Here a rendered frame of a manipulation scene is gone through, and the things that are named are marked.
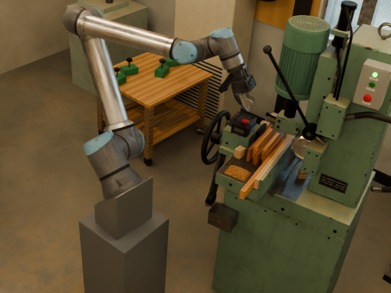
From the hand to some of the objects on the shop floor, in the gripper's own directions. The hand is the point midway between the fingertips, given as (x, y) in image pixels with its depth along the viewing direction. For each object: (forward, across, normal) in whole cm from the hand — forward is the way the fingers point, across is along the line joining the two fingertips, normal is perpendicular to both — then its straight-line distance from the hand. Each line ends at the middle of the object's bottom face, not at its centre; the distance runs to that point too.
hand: (246, 109), depth 227 cm
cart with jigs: (+38, +88, +148) cm, 177 cm away
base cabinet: (+108, +9, +30) cm, 113 cm away
